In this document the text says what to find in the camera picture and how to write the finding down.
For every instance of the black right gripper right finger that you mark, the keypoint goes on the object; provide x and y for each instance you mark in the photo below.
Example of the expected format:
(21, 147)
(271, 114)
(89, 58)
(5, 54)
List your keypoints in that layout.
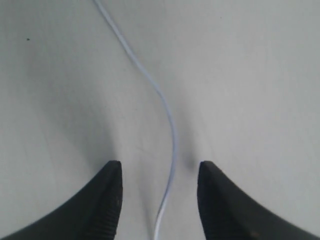
(228, 213)

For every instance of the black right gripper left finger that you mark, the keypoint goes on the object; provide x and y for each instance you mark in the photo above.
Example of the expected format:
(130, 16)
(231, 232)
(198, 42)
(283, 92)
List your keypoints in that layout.
(91, 214)

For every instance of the white wired earphones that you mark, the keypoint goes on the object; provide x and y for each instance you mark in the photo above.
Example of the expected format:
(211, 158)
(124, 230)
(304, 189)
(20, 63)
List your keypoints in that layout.
(174, 137)

